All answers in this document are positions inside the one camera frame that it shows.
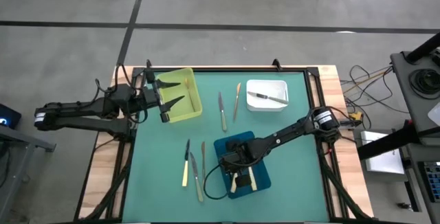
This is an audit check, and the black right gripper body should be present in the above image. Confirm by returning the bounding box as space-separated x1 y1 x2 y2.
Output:
219 140 266 189

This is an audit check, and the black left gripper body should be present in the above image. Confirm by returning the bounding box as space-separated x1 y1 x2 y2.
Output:
137 68 172 124

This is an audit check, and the cream-handled table knife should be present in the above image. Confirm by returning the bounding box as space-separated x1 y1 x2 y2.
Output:
230 171 239 194
247 166 258 191
181 138 191 188

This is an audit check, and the all-silver table knife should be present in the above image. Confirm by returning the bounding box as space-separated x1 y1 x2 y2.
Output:
218 91 228 133
189 151 205 203
247 91 289 105

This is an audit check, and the wooden stick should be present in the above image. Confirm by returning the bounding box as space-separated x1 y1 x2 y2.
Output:
232 82 242 122

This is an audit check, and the translucent yellow plastic bin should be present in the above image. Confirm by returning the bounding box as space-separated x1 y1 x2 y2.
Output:
155 67 204 124

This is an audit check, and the blue plastic bin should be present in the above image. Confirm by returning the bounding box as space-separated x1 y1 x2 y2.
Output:
212 130 272 200

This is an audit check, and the white plastic bin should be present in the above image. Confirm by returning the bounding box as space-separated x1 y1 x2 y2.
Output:
245 78 289 113

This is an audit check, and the grey metal stand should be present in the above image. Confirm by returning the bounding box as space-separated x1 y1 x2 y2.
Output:
0 124 57 222

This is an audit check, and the white equipment box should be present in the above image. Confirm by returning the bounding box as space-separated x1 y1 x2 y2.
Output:
360 130 406 175

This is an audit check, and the black computer tower blue light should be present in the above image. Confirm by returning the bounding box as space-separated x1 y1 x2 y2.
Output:
0 102 23 131

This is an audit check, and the black diagonal support beam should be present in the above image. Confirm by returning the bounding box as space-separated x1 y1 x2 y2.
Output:
356 119 426 161

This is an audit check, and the grey equipment cart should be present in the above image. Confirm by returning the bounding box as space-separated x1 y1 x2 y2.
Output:
390 50 440 224

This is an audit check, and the black coloured-button panel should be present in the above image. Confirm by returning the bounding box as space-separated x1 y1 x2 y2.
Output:
418 161 440 201

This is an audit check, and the white paper sheet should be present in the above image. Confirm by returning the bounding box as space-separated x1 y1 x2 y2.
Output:
428 102 440 127

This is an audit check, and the black round pole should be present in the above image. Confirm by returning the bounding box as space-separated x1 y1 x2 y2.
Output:
405 32 440 64

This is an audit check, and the black aluminium rig frame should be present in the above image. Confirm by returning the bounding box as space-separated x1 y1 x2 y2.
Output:
74 58 375 224

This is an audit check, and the yellow cable connector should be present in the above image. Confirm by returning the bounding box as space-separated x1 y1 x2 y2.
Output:
348 111 364 124

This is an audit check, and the coiled black cable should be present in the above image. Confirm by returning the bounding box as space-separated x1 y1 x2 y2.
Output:
408 68 440 100

